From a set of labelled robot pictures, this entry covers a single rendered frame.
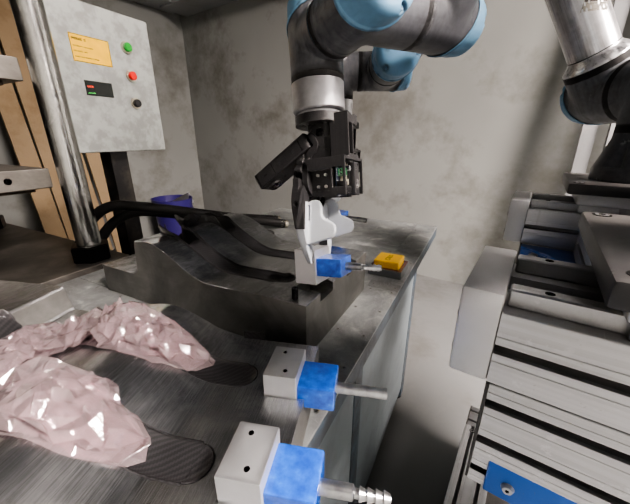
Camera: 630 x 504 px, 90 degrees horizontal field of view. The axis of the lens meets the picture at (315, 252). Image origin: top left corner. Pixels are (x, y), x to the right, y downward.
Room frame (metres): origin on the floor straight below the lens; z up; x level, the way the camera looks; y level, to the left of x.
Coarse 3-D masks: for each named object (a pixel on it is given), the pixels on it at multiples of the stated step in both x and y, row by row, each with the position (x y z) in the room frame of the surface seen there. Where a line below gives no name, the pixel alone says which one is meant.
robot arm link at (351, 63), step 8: (352, 56) 0.74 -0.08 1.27; (344, 64) 0.73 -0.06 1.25; (352, 64) 0.73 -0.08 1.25; (344, 72) 0.73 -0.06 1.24; (352, 72) 0.73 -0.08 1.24; (344, 80) 0.74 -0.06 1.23; (352, 80) 0.74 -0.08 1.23; (344, 88) 0.74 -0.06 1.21; (352, 88) 0.75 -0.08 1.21; (344, 96) 0.74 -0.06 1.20; (352, 96) 0.76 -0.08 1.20
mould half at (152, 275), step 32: (256, 224) 0.74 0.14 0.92; (128, 256) 0.67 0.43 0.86; (160, 256) 0.53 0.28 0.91; (192, 256) 0.55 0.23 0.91; (256, 256) 0.61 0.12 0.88; (352, 256) 0.59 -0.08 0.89; (128, 288) 0.59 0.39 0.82; (160, 288) 0.54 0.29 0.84; (192, 288) 0.50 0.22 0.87; (224, 288) 0.47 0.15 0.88; (256, 288) 0.46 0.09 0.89; (288, 288) 0.45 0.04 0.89; (352, 288) 0.56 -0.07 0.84; (224, 320) 0.47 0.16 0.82; (256, 320) 0.44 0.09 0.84; (288, 320) 0.41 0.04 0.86; (320, 320) 0.44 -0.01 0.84
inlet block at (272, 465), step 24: (240, 432) 0.20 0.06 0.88; (264, 432) 0.20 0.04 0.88; (240, 456) 0.18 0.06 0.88; (264, 456) 0.18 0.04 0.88; (288, 456) 0.19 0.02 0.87; (312, 456) 0.19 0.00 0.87; (216, 480) 0.16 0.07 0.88; (240, 480) 0.16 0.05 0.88; (264, 480) 0.16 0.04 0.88; (288, 480) 0.17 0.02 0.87; (312, 480) 0.17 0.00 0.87; (336, 480) 0.17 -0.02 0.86
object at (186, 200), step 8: (152, 200) 3.25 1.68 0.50; (160, 200) 3.48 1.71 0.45; (168, 200) 3.55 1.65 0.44; (176, 200) 3.46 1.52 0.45; (184, 200) 3.29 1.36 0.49; (192, 200) 3.57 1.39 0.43; (160, 224) 3.24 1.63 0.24; (168, 224) 3.21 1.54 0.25; (176, 224) 3.23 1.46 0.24; (176, 232) 3.23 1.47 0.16
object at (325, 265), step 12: (300, 252) 0.46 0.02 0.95; (324, 252) 0.47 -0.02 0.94; (300, 264) 0.45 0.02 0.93; (312, 264) 0.44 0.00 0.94; (324, 264) 0.44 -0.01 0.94; (336, 264) 0.43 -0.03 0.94; (348, 264) 0.44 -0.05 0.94; (360, 264) 0.43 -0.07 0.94; (300, 276) 0.45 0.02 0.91; (312, 276) 0.44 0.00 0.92; (324, 276) 0.44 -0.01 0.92; (336, 276) 0.43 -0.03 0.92
